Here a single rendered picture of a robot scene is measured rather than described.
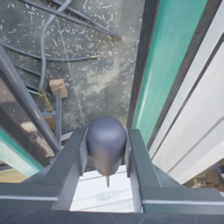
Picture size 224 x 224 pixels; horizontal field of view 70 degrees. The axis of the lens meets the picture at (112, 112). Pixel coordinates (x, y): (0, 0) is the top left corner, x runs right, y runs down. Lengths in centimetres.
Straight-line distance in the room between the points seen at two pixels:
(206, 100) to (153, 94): 6
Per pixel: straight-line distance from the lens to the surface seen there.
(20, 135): 30
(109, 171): 18
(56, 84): 128
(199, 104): 22
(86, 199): 43
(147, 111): 23
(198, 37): 19
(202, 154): 24
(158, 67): 17
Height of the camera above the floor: 99
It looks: 36 degrees down
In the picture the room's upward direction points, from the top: 166 degrees clockwise
